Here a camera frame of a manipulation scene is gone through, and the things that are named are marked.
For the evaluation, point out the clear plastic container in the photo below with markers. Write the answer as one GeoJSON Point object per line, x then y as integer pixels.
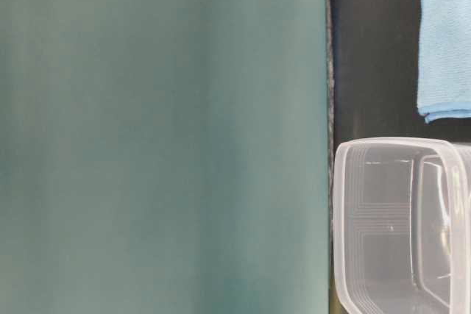
{"type": "Point", "coordinates": [401, 226]}

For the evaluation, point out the blue folded towel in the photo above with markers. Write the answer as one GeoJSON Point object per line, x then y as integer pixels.
{"type": "Point", "coordinates": [444, 60]}

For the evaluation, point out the green backdrop curtain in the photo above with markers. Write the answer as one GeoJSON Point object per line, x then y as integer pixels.
{"type": "Point", "coordinates": [163, 156]}

